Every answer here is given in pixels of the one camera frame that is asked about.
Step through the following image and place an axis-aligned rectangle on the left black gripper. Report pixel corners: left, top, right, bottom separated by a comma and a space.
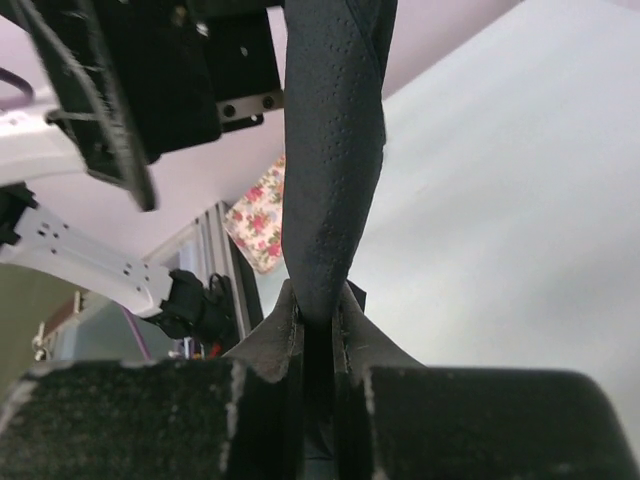
14, 1, 283, 211

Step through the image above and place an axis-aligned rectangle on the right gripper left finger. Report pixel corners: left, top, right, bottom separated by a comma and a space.
1, 284, 304, 479

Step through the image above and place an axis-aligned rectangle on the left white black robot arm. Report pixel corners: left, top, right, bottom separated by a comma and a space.
1, 1, 284, 357

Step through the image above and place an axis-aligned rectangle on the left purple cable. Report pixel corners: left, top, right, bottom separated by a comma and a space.
0, 67, 36, 114

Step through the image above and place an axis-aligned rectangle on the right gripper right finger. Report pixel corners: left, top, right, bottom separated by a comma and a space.
332, 289, 631, 479

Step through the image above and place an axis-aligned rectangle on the floral cloth mat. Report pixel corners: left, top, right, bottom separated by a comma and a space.
224, 155, 286, 275

